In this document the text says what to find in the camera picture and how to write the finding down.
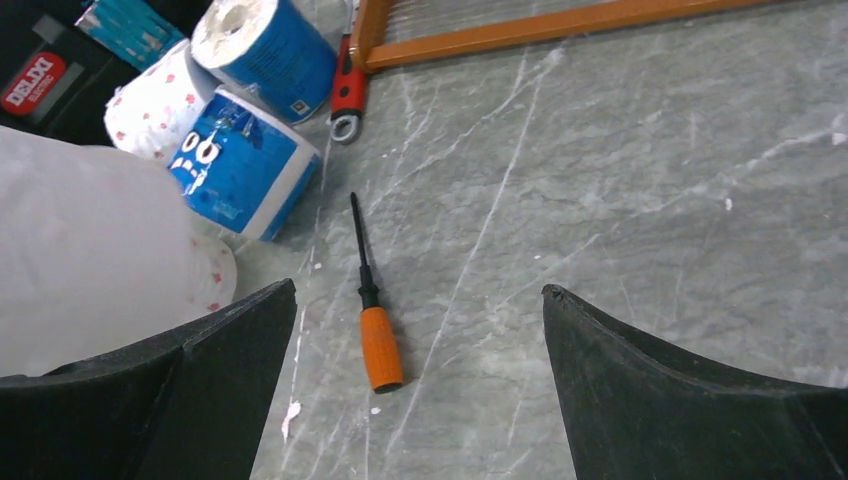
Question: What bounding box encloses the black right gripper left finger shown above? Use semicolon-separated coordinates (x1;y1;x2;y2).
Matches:
1;279;297;479

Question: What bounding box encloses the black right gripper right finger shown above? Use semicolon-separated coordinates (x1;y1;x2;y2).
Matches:
542;284;847;479

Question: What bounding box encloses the white paper towel roll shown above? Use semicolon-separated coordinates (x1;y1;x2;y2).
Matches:
1;127;196;376

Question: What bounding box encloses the orange wooden shelf rack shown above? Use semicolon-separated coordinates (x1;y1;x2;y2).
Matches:
349;0;764;73

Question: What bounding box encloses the white roll with red print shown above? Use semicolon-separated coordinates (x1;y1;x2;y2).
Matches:
187;235;238;314

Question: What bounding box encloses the black orange screwdriver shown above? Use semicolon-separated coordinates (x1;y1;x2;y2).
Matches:
350;192;404;394

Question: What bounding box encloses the blue monster-face wrapped roll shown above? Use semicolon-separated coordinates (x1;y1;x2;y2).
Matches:
168;86;322;242

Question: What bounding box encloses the white dotted wrapped roll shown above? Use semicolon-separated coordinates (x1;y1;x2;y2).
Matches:
103;39;219;163

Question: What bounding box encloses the red adjustable wrench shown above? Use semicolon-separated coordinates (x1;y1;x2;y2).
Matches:
330;0;367;145

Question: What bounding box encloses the black plastic toolbox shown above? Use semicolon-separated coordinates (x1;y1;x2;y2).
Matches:
1;0;210;145

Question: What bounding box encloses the blue wrapped roll upright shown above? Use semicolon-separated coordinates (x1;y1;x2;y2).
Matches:
191;0;336;124

